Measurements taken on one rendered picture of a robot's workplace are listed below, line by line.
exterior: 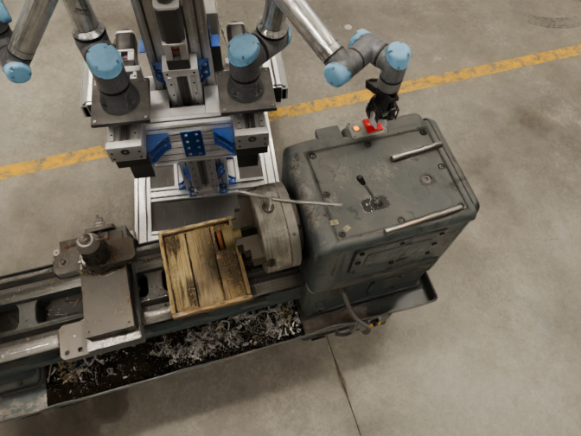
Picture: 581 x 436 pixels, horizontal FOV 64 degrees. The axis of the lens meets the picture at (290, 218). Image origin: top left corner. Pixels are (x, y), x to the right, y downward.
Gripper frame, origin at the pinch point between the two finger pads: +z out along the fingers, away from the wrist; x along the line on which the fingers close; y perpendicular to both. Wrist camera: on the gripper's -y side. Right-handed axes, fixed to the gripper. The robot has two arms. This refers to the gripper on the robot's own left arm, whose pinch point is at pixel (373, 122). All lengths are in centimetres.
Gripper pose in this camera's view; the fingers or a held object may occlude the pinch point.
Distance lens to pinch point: 175.7
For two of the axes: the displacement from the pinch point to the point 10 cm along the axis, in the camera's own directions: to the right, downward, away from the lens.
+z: -0.4, 4.7, 8.8
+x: 9.6, -2.3, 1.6
